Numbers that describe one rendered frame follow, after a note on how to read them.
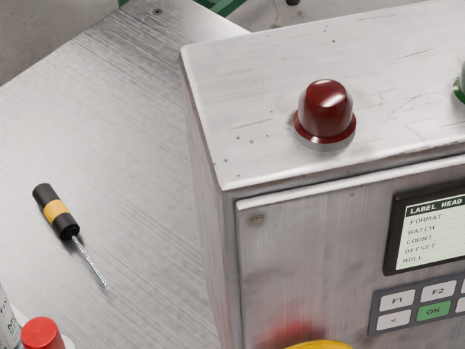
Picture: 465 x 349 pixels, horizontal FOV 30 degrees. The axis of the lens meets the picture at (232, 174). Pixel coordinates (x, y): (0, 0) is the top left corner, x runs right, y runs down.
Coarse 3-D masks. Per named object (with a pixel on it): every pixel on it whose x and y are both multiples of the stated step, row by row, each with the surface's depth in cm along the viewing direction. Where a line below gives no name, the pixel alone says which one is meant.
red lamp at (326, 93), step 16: (320, 80) 35; (304, 96) 35; (320, 96) 34; (336, 96) 34; (304, 112) 34; (320, 112) 34; (336, 112) 34; (352, 112) 36; (304, 128) 35; (320, 128) 35; (336, 128) 35; (352, 128) 35; (304, 144) 35; (320, 144) 35; (336, 144) 35
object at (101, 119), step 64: (64, 64) 137; (128, 64) 137; (0, 128) 129; (64, 128) 128; (128, 128) 127; (0, 192) 120; (64, 192) 120; (128, 192) 119; (192, 192) 119; (0, 256) 113; (64, 256) 113; (128, 256) 112; (192, 256) 112; (64, 320) 106; (128, 320) 106; (192, 320) 105
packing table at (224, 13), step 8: (120, 0) 213; (128, 0) 211; (192, 0) 254; (200, 0) 251; (208, 0) 249; (216, 0) 249; (224, 0) 248; (232, 0) 248; (240, 0) 251; (288, 0) 278; (296, 0) 278; (208, 8) 251; (216, 8) 246; (224, 8) 247; (232, 8) 250; (224, 16) 249
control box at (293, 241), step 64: (448, 0) 41; (192, 64) 39; (256, 64) 39; (320, 64) 39; (384, 64) 39; (448, 64) 38; (192, 128) 40; (256, 128) 36; (384, 128) 36; (448, 128) 36; (256, 192) 35; (320, 192) 35; (384, 192) 36; (256, 256) 37; (320, 256) 38; (384, 256) 39; (256, 320) 41; (320, 320) 42; (448, 320) 45
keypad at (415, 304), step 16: (464, 272) 42; (400, 288) 41; (416, 288) 42; (432, 288) 42; (448, 288) 42; (464, 288) 43; (384, 304) 42; (400, 304) 42; (416, 304) 43; (432, 304) 43; (448, 304) 43; (464, 304) 44; (384, 320) 43; (400, 320) 43; (416, 320) 44; (432, 320) 44; (368, 336) 44
